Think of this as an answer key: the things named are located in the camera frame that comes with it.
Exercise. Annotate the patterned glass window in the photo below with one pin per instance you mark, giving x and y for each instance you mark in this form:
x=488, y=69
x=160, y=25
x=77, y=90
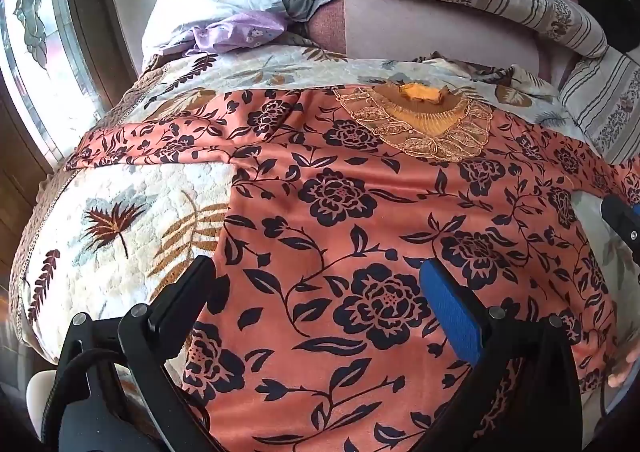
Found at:
x=45, y=46

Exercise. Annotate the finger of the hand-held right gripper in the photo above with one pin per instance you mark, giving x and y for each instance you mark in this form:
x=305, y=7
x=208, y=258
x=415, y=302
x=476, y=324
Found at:
x=622, y=224

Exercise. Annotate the person's right hand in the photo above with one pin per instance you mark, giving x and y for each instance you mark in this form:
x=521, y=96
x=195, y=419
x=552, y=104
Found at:
x=625, y=374

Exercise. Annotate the cream leaf-print blanket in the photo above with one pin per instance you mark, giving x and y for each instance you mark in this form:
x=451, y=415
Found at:
x=125, y=192

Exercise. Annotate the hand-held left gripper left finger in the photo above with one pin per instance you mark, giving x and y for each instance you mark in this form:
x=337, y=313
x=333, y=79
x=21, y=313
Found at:
x=192, y=282

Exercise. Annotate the purple floral cloth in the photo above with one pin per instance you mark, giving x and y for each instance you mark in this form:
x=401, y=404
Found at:
x=235, y=31

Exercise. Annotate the orange floral garment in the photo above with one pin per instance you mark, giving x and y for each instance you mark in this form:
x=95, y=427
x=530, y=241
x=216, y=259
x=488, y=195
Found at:
x=350, y=232

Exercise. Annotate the striped floral flat pillow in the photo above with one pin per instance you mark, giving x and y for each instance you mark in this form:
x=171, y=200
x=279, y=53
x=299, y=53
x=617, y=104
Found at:
x=605, y=101

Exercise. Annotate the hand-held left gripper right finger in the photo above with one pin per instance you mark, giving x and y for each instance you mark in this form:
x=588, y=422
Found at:
x=450, y=307

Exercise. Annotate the pink bed sheet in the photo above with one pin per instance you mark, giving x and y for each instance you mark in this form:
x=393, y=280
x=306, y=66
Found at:
x=425, y=31

